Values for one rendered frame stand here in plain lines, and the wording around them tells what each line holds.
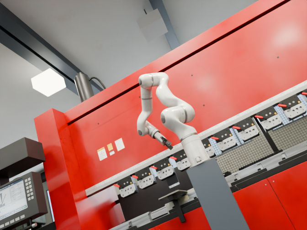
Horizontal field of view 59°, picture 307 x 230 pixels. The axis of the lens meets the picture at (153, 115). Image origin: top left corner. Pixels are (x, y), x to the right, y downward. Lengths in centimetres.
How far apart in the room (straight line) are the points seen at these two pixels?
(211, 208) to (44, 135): 196
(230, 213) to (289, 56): 156
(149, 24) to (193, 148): 351
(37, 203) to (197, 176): 141
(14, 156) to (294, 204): 231
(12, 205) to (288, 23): 284
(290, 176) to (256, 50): 113
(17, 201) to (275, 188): 205
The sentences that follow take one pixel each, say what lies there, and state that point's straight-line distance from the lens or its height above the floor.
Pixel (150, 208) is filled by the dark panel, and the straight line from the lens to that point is 312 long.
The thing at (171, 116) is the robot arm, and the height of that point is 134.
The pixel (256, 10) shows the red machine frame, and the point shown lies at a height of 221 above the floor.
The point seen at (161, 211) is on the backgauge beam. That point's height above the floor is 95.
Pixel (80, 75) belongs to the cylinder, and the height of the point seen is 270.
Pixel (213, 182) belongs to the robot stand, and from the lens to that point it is 159.
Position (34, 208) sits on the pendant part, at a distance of 251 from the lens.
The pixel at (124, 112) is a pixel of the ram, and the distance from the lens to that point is 279.
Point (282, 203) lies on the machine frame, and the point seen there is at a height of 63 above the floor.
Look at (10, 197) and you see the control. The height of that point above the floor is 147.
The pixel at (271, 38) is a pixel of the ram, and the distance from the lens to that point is 274.
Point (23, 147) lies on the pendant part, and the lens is 272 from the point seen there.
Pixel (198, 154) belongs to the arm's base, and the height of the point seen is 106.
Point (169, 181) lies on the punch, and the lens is 251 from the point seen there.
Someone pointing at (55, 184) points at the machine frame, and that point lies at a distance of 282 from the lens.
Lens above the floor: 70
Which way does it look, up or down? 24 degrees up
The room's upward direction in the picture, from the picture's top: 23 degrees counter-clockwise
